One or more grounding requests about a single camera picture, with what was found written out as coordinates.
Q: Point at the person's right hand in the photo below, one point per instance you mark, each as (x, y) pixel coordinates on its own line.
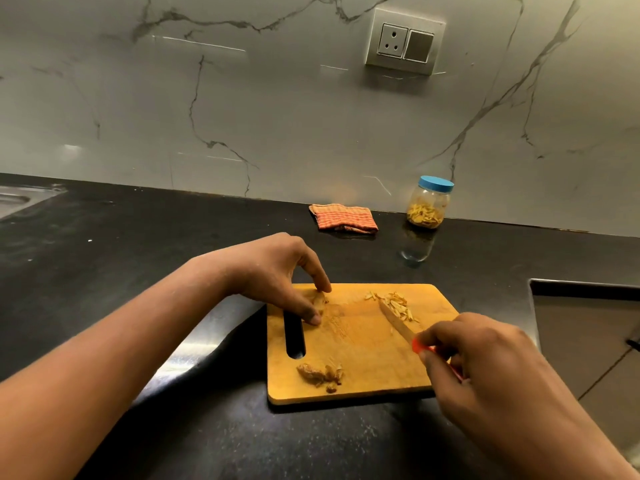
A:
(500, 384)

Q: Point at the person's left hand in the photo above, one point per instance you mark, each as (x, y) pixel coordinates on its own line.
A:
(265, 269)

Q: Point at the pile of ginger slices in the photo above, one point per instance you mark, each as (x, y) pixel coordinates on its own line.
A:
(320, 298)

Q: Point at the knobby ginger piece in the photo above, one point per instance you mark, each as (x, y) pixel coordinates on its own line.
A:
(311, 373)

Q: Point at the chopped ginger strips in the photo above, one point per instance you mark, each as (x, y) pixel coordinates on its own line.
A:
(395, 302)

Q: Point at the small round ginger end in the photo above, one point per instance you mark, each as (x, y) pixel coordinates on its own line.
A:
(331, 388)

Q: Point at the blue-lidded plastic jar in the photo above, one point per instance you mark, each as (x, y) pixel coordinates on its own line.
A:
(429, 203)

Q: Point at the person's left forearm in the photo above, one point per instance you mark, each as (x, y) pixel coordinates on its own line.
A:
(100, 374)

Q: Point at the blue jar lid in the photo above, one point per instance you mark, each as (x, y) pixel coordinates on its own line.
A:
(436, 183)

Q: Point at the orange checked cloth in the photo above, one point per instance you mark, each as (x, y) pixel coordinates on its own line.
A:
(344, 218)

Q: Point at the beige cabinet door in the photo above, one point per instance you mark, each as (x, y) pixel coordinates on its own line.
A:
(590, 344)

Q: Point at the wooden cutting board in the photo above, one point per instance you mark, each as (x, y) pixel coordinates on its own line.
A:
(360, 354)

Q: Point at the steel sink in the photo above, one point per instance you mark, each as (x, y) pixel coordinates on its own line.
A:
(22, 197)

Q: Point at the grey wall switch plate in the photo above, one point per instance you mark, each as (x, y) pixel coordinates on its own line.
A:
(405, 42)

